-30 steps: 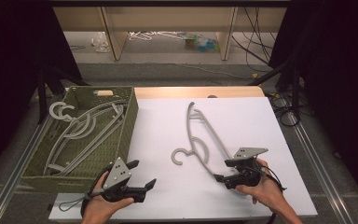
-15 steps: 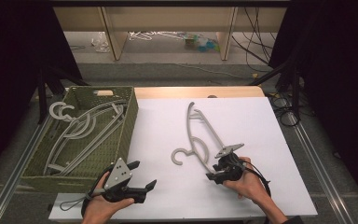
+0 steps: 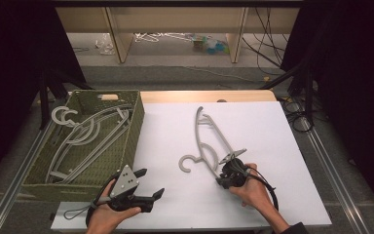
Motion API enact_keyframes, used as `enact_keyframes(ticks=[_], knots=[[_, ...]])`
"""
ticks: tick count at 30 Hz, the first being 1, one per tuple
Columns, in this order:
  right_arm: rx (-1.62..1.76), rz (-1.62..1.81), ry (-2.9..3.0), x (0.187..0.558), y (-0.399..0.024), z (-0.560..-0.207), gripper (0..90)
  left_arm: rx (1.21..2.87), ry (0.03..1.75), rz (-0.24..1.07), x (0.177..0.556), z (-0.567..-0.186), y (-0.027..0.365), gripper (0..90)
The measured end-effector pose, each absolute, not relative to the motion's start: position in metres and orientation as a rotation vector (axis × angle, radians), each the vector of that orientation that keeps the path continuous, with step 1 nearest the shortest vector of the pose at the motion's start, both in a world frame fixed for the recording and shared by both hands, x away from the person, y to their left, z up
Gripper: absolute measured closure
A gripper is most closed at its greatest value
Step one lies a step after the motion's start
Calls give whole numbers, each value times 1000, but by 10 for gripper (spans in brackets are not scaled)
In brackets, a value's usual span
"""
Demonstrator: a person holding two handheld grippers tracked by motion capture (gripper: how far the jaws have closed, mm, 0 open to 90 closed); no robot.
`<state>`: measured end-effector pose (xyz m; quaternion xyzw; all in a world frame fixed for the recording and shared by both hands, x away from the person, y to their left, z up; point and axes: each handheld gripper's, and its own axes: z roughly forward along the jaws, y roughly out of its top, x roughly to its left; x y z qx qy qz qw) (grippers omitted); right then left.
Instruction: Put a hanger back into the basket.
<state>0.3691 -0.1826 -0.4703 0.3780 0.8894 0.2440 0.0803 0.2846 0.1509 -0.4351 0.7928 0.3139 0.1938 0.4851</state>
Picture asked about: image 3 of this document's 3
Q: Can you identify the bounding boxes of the person's left hand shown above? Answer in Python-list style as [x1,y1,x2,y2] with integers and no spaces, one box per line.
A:
[85,178,143,234]

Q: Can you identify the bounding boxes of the black metal stand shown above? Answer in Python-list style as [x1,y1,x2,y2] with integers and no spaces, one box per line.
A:
[258,61,317,125]
[38,69,94,131]

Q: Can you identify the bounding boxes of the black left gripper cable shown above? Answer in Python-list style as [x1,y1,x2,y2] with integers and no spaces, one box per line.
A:
[85,175,117,228]

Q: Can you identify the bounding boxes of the white hangers on floor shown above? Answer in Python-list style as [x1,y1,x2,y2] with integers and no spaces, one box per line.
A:
[133,32,193,44]

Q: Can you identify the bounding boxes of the white paper sheet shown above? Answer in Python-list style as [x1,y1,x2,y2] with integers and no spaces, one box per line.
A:
[51,101,333,231]

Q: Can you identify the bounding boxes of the person's right hand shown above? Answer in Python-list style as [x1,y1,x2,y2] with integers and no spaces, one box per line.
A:
[229,163,277,219]

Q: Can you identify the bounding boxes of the hanging black cables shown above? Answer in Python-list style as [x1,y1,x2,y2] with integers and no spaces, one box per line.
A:
[242,8,289,69]

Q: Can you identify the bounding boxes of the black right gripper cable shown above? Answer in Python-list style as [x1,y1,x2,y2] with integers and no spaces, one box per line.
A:
[244,167,281,212]

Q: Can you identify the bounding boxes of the light wooden desk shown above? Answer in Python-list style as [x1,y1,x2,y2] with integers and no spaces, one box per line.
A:
[54,6,301,64]

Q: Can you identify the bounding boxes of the grey cord loop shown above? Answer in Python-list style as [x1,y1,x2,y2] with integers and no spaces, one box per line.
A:
[62,196,112,221]

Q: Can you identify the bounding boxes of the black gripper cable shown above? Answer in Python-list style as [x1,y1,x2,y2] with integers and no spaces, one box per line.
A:
[244,167,281,212]
[85,175,117,228]

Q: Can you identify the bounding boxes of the clear plastic bag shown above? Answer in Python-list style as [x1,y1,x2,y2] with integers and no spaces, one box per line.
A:
[93,33,116,56]

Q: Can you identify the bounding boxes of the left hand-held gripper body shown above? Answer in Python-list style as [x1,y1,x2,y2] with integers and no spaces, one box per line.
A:
[108,164,155,214]

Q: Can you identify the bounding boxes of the dark curtain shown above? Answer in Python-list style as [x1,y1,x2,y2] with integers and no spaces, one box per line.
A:
[280,0,374,223]
[0,0,88,193]

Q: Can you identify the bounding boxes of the thin grey floor cable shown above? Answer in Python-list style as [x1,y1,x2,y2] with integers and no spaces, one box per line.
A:
[181,65,258,84]

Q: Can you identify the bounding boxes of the coiled black cable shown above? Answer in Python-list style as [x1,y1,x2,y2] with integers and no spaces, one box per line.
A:
[279,97,317,134]

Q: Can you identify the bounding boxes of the colourful plastic clutter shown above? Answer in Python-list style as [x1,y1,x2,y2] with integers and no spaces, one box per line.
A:
[191,33,231,56]

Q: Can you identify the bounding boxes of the green woven basket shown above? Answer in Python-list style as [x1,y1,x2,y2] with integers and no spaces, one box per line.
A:
[21,90,145,203]

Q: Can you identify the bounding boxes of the aluminium rail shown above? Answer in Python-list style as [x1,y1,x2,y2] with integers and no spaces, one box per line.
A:
[300,116,372,234]
[0,97,70,234]

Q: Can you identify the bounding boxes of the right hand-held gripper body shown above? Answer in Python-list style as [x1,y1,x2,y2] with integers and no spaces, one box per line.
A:
[218,148,251,190]

